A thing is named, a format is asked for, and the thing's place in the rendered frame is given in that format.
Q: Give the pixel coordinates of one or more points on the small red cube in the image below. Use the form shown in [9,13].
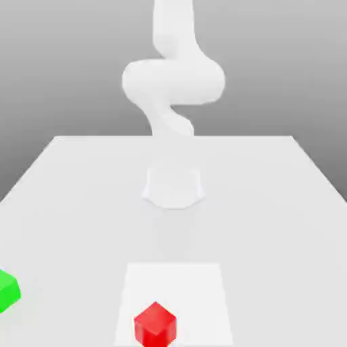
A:
[154,325]

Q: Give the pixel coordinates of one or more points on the small green cube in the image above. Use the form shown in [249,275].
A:
[7,291]

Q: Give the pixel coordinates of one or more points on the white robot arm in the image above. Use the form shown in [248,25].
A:
[173,81]

